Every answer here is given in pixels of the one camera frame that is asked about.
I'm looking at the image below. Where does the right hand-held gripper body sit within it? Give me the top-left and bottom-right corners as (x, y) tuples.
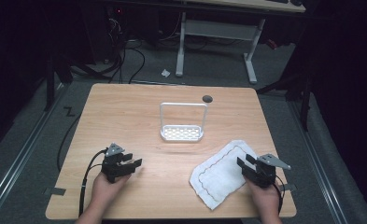
(247, 153), (291, 189)

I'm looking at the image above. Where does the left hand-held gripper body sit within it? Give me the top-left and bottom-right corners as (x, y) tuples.
(101, 143), (135, 184)

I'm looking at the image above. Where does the white towel with stitched border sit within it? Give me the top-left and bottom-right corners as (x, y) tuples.
(189, 139), (261, 211)

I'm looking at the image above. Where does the white rack with tall handle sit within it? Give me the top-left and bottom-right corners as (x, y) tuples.
(159, 102), (209, 143)

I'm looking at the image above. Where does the person's right hand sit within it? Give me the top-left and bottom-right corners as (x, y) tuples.
(246, 180), (281, 216)

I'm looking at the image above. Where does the person's left hand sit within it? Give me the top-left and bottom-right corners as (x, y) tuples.
(92, 172), (132, 212)

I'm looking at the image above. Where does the black stand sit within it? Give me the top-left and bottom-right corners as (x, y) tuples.
(43, 54), (74, 112)
(255, 73), (314, 133)

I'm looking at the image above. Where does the dark computer tower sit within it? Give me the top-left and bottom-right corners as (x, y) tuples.
(86, 4), (127, 64)

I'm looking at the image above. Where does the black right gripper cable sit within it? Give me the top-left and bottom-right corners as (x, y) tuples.
(273, 175), (287, 216)

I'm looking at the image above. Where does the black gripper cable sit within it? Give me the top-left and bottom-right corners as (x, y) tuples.
(273, 175), (287, 216)
(78, 148), (109, 217)

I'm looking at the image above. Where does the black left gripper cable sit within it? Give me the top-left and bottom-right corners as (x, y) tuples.
(78, 148), (109, 217)

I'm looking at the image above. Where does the metal floor rail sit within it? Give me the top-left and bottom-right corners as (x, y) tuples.
(288, 99), (350, 224)
(0, 81), (67, 224)

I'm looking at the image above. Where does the bundle of black cables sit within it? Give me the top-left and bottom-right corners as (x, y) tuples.
(68, 17), (147, 85)

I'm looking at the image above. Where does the white desk frame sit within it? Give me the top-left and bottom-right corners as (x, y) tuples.
(175, 0), (306, 85)

